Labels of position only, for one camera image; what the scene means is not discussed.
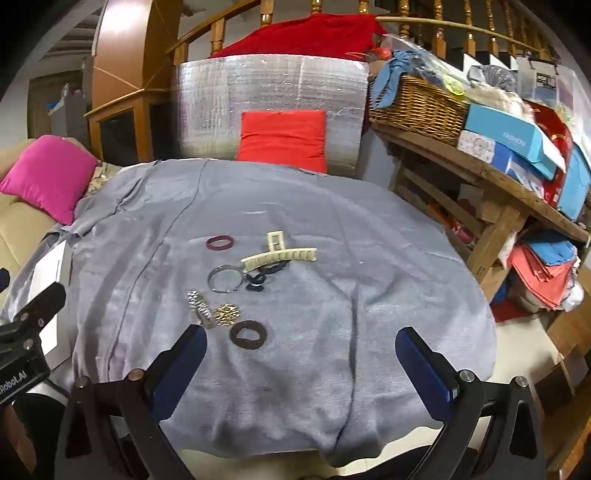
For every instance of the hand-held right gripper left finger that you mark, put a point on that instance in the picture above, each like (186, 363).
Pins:
(184, 364)

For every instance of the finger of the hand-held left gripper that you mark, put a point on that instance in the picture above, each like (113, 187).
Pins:
(40, 301)

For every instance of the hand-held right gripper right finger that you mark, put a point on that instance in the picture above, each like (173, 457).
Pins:
(421, 369)

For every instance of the white flat box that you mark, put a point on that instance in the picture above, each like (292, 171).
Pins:
(47, 267)

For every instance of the silver rhinestone hair clip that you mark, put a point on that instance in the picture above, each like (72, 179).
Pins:
(199, 308)

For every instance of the gold brooch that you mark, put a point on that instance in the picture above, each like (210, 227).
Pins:
(226, 314)

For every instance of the beige sofa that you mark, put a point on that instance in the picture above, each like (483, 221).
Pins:
(18, 230)

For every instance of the silver bangle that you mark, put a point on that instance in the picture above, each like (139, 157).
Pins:
(211, 279)

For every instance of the grey tablecloth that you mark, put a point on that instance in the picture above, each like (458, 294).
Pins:
(286, 378)

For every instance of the pink cushion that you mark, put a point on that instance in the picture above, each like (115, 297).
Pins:
(48, 177)

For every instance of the cream hair claw clip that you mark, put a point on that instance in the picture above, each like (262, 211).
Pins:
(277, 258)

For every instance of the stack of folded cloths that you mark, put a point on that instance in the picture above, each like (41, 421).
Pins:
(545, 272)

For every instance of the wooden table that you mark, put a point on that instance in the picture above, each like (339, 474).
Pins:
(489, 177)

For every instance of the white patterned box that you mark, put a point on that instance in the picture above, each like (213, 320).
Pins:
(475, 146)

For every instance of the light blue box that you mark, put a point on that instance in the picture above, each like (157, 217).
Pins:
(575, 184)

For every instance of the red cushion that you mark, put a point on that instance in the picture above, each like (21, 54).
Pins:
(282, 138)

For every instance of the blue cardboard box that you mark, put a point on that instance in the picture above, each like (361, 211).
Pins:
(503, 134)

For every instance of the silver foil mat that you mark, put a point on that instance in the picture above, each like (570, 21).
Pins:
(207, 110)

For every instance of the wicker basket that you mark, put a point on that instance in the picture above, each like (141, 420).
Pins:
(415, 110)

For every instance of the wooden cabinet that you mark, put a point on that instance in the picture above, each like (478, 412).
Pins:
(124, 55)

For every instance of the red printed bag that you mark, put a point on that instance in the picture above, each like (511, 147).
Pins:
(551, 138)

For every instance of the blue cloth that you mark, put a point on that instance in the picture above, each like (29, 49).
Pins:
(388, 78)

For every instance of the grey plastic bag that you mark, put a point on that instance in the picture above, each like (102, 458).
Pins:
(494, 76)

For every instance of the clear plastic container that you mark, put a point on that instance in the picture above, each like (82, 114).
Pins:
(540, 81)

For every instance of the wooden stair railing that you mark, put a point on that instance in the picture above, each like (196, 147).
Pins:
(466, 28)

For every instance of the red blanket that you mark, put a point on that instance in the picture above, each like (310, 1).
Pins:
(304, 39)

